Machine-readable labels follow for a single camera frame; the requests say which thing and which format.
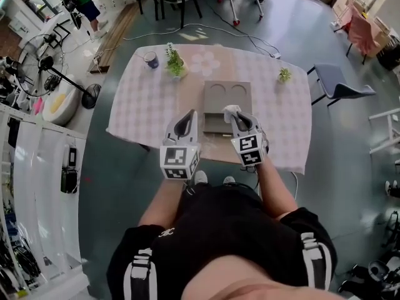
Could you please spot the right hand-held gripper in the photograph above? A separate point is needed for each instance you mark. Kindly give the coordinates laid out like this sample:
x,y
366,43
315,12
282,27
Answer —
x,y
250,148

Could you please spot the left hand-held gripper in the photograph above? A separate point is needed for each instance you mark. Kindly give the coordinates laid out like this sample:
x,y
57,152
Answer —
x,y
179,156

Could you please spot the white cloth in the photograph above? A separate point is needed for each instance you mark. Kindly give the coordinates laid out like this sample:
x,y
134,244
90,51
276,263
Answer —
x,y
230,110

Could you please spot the grey compartment tray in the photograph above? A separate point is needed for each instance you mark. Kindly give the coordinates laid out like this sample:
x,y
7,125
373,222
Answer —
x,y
218,102

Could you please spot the person's left forearm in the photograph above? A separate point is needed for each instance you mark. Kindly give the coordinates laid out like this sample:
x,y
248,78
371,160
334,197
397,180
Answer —
x,y
162,202

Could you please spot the person's right forearm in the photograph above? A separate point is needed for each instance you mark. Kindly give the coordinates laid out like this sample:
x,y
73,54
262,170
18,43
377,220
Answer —
x,y
276,192

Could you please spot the pink checked tablecloth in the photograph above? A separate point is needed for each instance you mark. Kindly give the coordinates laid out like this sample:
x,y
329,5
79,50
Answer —
x,y
140,105

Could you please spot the person's white shoe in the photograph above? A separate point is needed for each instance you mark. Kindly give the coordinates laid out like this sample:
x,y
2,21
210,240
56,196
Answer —
x,y
200,177
229,180

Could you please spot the white-flowered potted plant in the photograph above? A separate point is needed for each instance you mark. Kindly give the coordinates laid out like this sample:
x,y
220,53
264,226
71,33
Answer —
x,y
175,62

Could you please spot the small green potted plant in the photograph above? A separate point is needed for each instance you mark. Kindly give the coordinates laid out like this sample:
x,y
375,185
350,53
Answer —
x,y
284,75

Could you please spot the blue mug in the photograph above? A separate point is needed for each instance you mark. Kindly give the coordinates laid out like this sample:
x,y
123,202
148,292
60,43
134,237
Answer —
x,y
152,60

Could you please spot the white power strip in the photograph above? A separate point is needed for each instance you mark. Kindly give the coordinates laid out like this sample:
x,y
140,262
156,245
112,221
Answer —
x,y
275,55

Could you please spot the person's black shirt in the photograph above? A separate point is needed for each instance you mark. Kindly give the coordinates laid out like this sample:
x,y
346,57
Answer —
x,y
225,230

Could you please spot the blue-grey chair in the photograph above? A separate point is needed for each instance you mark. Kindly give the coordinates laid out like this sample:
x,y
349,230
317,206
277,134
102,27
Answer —
x,y
340,87

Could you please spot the wooden floor board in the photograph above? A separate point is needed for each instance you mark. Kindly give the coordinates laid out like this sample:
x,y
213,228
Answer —
x,y
114,36

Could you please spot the egg-shaped cushion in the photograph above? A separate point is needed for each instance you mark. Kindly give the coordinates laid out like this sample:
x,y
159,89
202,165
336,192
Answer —
x,y
61,102

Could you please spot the black hanging device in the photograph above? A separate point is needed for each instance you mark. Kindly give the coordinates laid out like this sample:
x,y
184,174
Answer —
x,y
68,180

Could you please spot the person's chin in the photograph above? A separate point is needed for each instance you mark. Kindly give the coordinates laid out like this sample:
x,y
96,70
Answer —
x,y
250,280

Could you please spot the pink cloth on rack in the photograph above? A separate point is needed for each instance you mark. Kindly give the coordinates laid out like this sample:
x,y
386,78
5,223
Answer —
x,y
362,30

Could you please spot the white metal shelf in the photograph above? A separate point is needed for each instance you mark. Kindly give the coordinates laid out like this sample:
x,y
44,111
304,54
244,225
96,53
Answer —
x,y
34,173

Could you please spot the black standing fan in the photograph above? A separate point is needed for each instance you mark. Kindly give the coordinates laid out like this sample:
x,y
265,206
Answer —
x,y
40,64

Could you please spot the black wheeled equipment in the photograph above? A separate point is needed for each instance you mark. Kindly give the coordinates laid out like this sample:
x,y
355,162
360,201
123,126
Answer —
x,y
375,267

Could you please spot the white metal frame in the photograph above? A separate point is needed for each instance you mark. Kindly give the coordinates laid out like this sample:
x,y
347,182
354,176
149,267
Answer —
x,y
386,130

